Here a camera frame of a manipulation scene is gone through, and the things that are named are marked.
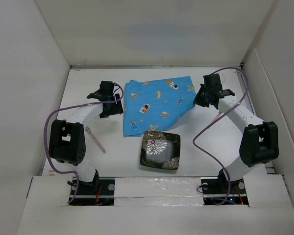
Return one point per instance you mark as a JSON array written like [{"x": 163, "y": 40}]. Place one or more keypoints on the blue space print cloth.
[{"x": 156, "y": 105}]

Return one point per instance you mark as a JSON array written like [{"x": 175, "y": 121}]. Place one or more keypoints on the pink handled knife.
[{"x": 216, "y": 118}]

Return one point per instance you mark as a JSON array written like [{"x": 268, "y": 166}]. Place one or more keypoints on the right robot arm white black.
[{"x": 259, "y": 143}]

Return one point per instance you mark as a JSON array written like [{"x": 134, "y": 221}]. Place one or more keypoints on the pink handled fork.
[{"x": 89, "y": 132}]

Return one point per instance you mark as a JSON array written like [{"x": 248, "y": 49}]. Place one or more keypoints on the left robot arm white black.
[{"x": 66, "y": 147}]

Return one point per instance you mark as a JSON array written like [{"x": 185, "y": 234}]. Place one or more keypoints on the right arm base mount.
[{"x": 214, "y": 192}]

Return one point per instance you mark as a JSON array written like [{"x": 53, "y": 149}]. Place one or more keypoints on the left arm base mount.
[{"x": 102, "y": 196}]

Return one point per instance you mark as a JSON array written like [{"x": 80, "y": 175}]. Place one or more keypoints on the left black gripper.
[{"x": 115, "y": 110}]

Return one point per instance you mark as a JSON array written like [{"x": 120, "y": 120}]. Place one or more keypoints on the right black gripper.
[{"x": 197, "y": 100}]

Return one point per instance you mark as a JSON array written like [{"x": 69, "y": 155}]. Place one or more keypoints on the black floral square plate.
[{"x": 160, "y": 150}]

